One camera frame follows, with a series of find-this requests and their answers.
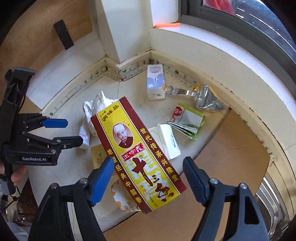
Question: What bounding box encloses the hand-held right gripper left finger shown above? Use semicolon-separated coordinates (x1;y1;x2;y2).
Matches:
28;157;115;241

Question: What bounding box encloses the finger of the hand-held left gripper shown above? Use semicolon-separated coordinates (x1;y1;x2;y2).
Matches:
21;133;84;154
17;113;69;133

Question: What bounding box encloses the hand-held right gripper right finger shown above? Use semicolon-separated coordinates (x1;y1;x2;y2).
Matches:
183;156;270;241

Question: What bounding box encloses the red and yellow seasoning box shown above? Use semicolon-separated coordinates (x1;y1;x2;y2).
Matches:
91;97;187;214

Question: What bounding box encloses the silver foil wrapper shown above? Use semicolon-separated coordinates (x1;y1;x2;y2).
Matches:
163;84;224;112

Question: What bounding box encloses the small white printed box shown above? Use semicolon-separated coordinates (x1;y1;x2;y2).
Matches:
147;64;166;101

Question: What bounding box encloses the person's left hand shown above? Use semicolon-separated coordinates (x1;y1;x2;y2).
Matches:
10;165;26;186

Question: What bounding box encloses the pale yellow packet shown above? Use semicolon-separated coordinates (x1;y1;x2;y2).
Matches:
91;144;109;178

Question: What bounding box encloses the white paper wrapper orange print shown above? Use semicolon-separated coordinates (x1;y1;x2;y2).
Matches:
110;175;142;215

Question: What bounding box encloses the crumpled white plastic bag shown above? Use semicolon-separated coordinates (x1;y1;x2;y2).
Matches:
83;91;118;137

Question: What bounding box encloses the brown cardboard sheet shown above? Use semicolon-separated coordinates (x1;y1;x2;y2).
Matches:
102;108;271;241

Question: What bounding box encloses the white open carton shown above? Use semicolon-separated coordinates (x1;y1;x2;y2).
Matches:
148;124;181;160

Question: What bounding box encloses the green and white packet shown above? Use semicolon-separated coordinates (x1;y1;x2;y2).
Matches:
167;103;205;140

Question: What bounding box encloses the stainless steel sink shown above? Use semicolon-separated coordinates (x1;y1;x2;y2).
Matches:
254;171;290;241

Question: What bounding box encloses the wooden cutting board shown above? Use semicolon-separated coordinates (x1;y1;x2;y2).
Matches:
0;0;93;115

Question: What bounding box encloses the dark framed window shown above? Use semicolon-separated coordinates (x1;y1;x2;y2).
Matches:
178;0;296;79

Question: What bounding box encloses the red cloth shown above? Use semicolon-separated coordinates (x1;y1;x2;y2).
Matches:
203;0;236;15

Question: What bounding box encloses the black wire rack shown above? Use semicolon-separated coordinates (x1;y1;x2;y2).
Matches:
5;20;74;80

